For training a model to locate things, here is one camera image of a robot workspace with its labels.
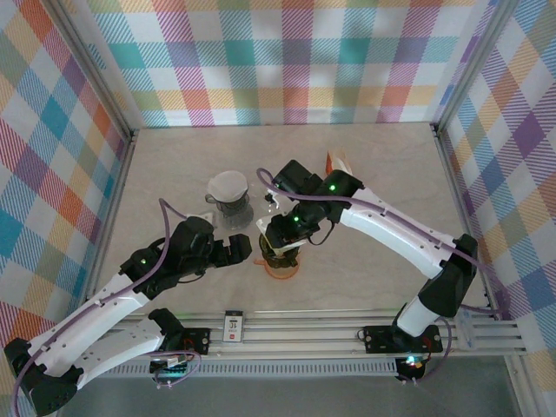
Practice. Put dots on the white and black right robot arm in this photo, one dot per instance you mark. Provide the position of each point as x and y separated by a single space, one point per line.
391 230

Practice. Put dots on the small circuit board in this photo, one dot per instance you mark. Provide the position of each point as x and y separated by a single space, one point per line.
410 367
171 369

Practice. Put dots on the aluminium side rail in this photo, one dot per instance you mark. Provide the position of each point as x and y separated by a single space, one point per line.
452 174
115 195

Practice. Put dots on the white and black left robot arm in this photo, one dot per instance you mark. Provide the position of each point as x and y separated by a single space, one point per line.
87 315

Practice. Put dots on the white label card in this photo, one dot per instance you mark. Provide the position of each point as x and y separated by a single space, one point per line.
233 326

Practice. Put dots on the clear plastic bracket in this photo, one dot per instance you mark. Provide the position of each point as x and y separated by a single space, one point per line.
469 334

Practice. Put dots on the white paper coffee filter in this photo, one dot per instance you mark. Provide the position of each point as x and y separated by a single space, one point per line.
228 184
266 230

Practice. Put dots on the grey coffee dripper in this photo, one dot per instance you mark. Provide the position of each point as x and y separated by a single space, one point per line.
226 205

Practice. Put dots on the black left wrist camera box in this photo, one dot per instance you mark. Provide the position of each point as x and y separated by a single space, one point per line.
193 234

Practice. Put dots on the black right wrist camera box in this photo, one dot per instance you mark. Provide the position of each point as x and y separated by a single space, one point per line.
295 176

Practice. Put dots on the orange coffee dripper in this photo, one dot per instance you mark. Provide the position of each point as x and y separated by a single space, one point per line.
282 273

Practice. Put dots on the orange coffee filter package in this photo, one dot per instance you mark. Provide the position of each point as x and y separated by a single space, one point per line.
336 161

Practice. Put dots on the dark green coffee dripper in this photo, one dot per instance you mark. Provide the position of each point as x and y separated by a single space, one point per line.
278 260

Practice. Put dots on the aluminium frame post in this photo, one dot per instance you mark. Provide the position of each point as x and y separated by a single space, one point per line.
93 69
473 65

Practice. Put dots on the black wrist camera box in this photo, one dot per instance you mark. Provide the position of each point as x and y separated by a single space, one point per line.
193 234
295 176

